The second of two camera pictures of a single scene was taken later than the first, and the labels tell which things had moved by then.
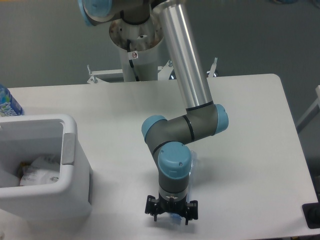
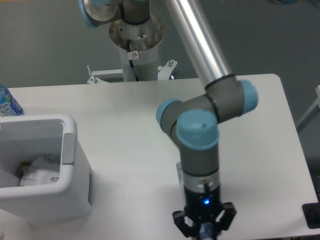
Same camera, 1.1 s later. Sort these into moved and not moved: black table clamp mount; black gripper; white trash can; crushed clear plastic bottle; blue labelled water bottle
Moved: crushed clear plastic bottle; black gripper
Not moved: black table clamp mount; blue labelled water bottle; white trash can
